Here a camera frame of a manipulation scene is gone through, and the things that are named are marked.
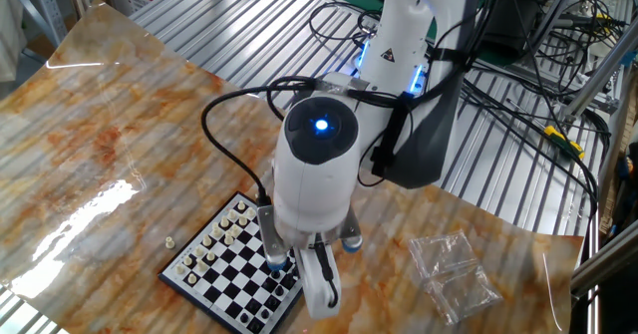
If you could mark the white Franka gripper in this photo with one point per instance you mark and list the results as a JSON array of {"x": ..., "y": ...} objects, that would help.
[{"x": 310, "y": 289}]

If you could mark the black chess pawn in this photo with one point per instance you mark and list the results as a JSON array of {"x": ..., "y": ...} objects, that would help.
[
  {"x": 244, "y": 318},
  {"x": 274, "y": 274}
]

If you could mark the white plastic bag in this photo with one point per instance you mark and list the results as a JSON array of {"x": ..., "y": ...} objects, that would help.
[{"x": 10, "y": 35}]

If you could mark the white chess piece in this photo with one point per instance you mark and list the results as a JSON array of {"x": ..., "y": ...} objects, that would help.
[
  {"x": 241, "y": 205},
  {"x": 224, "y": 222},
  {"x": 216, "y": 231},
  {"x": 199, "y": 250},
  {"x": 207, "y": 240},
  {"x": 232, "y": 214},
  {"x": 187, "y": 260},
  {"x": 180, "y": 268}
]

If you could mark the black chess piece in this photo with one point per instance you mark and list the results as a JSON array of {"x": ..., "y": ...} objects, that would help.
[
  {"x": 288, "y": 280},
  {"x": 294, "y": 272},
  {"x": 271, "y": 302},
  {"x": 279, "y": 290},
  {"x": 255, "y": 325},
  {"x": 264, "y": 314}
]

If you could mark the aluminium table edge rail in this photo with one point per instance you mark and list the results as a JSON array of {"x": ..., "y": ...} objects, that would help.
[{"x": 592, "y": 294}]

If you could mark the grey metal pole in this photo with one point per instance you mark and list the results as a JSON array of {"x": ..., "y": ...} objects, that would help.
[{"x": 560, "y": 17}]

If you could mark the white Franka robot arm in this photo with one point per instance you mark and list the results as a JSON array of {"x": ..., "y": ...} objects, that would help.
[{"x": 314, "y": 189}]

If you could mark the white chess pawn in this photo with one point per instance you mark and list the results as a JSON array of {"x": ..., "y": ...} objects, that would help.
[
  {"x": 211, "y": 255},
  {"x": 170, "y": 242},
  {"x": 201, "y": 265},
  {"x": 228, "y": 239},
  {"x": 243, "y": 220},
  {"x": 250, "y": 213},
  {"x": 192, "y": 278},
  {"x": 234, "y": 230}
]

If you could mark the aluminium profile rail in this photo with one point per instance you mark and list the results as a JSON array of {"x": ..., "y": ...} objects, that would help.
[{"x": 608, "y": 261}]

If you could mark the black box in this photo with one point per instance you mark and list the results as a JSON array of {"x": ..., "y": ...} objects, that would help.
[{"x": 513, "y": 25}]

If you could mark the aluminium profile post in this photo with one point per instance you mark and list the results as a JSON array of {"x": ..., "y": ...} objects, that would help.
[{"x": 598, "y": 75}]

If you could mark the clear plastic zip bag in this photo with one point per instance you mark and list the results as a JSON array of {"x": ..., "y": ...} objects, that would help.
[
  {"x": 466, "y": 296},
  {"x": 441, "y": 251}
]

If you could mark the black and white chessboard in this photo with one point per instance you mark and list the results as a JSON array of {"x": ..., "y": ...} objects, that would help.
[{"x": 229, "y": 289}]

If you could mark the grey steel shelf frame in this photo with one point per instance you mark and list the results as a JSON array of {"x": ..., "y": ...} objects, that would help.
[{"x": 49, "y": 5}]

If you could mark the orange marble pattern mat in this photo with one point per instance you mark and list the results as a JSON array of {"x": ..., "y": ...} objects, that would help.
[{"x": 50, "y": 149}]

